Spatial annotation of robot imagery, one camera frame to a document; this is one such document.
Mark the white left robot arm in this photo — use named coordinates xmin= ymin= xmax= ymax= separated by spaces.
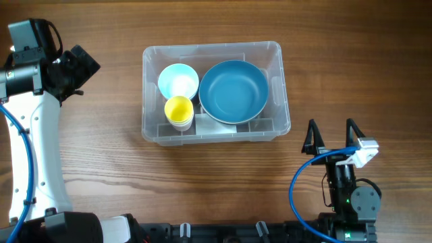
xmin=1 ymin=45 xmax=135 ymax=242

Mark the white label in container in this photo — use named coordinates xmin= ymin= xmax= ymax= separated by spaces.
xmin=195 ymin=113 xmax=237 ymax=135

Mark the pink cup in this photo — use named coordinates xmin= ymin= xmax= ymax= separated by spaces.
xmin=172 ymin=123 xmax=192 ymax=132

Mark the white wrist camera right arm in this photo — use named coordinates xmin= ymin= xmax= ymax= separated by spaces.
xmin=336 ymin=137 xmax=379 ymax=168

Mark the clear plastic storage container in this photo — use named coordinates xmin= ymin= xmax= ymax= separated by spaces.
xmin=141 ymin=41 xmax=291 ymax=146

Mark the yellow cup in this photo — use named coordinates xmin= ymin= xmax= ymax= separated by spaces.
xmin=164 ymin=96 xmax=194 ymax=122

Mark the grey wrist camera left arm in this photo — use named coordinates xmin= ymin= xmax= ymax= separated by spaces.
xmin=8 ymin=18 xmax=63 ymax=64

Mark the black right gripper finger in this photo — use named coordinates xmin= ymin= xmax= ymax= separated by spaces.
xmin=301 ymin=119 xmax=325 ymax=155
xmin=346 ymin=118 xmax=365 ymax=147

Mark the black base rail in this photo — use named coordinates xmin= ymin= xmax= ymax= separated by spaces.
xmin=134 ymin=221 xmax=377 ymax=243

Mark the light blue bowl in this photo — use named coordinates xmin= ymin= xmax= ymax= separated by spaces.
xmin=157 ymin=63 xmax=199 ymax=99

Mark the dark blue plate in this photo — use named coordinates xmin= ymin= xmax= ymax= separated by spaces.
xmin=198 ymin=60 xmax=269 ymax=115

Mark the pale cream cup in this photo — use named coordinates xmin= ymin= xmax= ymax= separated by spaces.
xmin=168 ymin=116 xmax=194 ymax=127

